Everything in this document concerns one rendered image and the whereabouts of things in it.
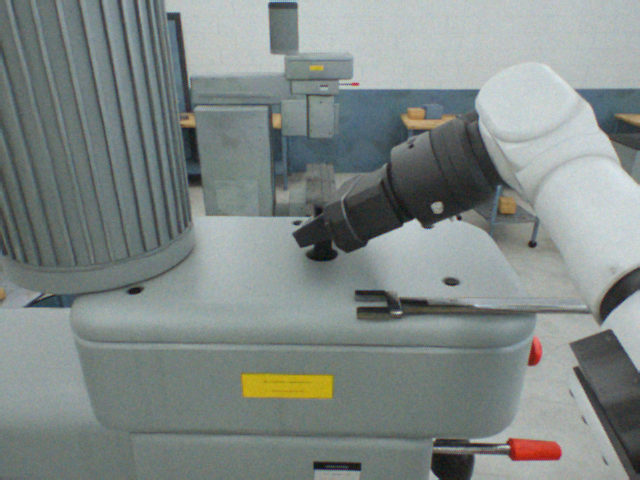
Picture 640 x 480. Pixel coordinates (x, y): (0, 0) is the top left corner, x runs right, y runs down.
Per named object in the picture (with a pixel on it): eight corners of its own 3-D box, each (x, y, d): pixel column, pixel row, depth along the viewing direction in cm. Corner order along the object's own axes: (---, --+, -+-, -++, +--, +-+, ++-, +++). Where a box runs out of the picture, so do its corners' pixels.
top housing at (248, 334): (468, 310, 74) (483, 213, 67) (532, 452, 50) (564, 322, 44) (163, 306, 75) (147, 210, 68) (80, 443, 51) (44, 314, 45)
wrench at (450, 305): (607, 298, 47) (609, 290, 47) (630, 322, 44) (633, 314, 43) (354, 296, 47) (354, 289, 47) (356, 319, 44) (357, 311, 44)
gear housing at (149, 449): (402, 365, 78) (406, 312, 74) (429, 507, 56) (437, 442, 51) (194, 361, 79) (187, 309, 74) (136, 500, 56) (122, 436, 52)
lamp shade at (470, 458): (482, 472, 81) (487, 445, 79) (450, 492, 78) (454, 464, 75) (451, 442, 87) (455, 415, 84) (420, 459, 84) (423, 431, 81)
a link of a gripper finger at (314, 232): (291, 226, 55) (337, 205, 52) (304, 250, 55) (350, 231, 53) (285, 232, 53) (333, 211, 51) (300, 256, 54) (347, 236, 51)
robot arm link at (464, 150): (477, 241, 48) (603, 196, 43) (430, 164, 42) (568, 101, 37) (463, 174, 56) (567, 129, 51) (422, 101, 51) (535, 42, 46)
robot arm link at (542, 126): (498, 159, 50) (550, 243, 39) (464, 89, 45) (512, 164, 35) (563, 126, 48) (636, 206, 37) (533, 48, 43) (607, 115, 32)
